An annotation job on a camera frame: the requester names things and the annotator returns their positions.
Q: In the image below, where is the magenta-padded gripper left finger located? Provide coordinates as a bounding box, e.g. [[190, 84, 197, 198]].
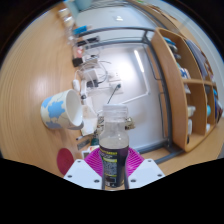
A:
[[63, 147, 103, 191]]

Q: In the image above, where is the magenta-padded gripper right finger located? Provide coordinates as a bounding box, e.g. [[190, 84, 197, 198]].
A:
[[125, 147, 166, 191]]

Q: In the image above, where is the clear bottle with dark drink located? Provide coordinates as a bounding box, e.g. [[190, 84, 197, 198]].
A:
[[98, 103, 130, 189]]

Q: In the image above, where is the flat round red coaster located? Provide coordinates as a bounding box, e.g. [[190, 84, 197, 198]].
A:
[[56, 147, 76, 176]]

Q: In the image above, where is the brown tree creature figurine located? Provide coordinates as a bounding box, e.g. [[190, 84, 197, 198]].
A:
[[124, 116, 136, 131]]

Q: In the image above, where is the white plastic bag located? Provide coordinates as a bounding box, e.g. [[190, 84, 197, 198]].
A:
[[79, 106, 99, 136]]

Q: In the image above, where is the white mug with blue print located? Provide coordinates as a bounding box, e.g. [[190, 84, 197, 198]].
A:
[[40, 88, 85, 131]]

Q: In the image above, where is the wooden shelf unit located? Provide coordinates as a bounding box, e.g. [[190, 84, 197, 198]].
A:
[[149, 27, 224, 153]]

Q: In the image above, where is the small white case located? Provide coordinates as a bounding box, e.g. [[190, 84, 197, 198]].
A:
[[72, 79, 81, 92]]

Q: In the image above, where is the white power adapter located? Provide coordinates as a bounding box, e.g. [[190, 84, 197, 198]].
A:
[[81, 66, 101, 88]]

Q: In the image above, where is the small black box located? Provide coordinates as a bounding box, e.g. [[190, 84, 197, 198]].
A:
[[71, 57, 84, 68]]

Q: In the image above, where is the black cylindrical device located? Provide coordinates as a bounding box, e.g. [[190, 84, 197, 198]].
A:
[[78, 35, 101, 46]]

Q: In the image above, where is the small blue bottle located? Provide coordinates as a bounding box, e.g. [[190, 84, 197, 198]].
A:
[[71, 24, 93, 36]]

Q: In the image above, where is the teal cushioned chair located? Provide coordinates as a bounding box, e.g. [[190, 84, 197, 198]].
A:
[[66, 0, 98, 11]]

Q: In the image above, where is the grey metal bed frame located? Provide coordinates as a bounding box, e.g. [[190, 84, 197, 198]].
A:
[[71, 26, 186, 164]]

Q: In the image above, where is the black cable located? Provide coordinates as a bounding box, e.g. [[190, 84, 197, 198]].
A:
[[106, 83, 122, 105]]

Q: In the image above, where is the white wall socket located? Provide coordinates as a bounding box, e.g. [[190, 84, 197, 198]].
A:
[[109, 83, 124, 94], [108, 71, 123, 83]]

